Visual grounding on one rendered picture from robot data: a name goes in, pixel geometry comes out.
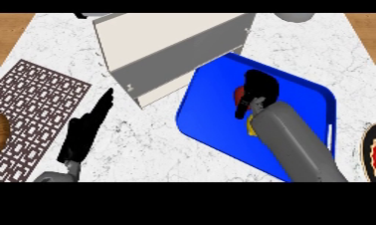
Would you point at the yellow item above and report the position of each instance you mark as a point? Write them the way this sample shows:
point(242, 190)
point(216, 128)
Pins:
point(251, 127)

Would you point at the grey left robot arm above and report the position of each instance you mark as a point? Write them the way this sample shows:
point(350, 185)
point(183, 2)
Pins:
point(64, 174)

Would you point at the brown wooden round item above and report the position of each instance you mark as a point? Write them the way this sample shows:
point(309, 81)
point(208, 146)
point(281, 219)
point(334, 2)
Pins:
point(3, 132)

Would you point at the cream and grey tiered shelf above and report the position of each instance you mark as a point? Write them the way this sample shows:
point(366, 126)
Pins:
point(167, 49)

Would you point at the dark round plate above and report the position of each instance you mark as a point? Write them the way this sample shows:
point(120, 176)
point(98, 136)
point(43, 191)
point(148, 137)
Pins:
point(371, 152)

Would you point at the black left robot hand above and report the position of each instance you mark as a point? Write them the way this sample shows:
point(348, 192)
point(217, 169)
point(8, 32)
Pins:
point(87, 126)

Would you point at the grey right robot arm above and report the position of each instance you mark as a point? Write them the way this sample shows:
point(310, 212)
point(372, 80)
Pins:
point(298, 146)

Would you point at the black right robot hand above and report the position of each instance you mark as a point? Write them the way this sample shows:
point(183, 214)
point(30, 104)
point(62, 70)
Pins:
point(260, 86)

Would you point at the red tomato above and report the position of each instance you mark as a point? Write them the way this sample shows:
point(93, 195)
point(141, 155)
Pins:
point(238, 94)

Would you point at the grey round item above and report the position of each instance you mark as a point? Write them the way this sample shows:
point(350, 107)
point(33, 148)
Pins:
point(294, 17)

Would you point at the dark grey item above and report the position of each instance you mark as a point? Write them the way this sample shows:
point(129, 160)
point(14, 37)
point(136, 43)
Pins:
point(90, 15)

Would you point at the blue tray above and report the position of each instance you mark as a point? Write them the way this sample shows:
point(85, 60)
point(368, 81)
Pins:
point(220, 119)

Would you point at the brown patterned placemat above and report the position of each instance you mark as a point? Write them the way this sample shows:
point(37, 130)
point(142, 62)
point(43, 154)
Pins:
point(34, 116)

